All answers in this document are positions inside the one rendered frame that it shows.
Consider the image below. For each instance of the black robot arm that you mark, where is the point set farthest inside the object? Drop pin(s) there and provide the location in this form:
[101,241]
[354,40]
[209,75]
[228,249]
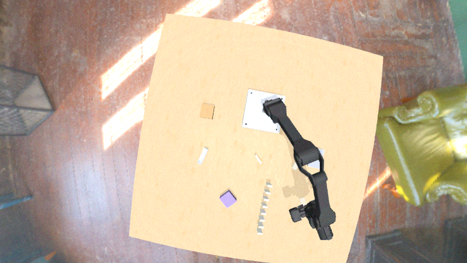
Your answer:
[306,152]

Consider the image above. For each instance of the purple rectangular block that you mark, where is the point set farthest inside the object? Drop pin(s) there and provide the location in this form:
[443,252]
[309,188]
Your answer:
[228,199]

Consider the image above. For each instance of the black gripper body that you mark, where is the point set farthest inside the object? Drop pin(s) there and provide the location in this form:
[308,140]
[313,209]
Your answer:
[296,213]

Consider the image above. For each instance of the brown rectangular block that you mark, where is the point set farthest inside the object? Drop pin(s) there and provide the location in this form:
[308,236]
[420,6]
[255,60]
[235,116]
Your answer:
[207,111]

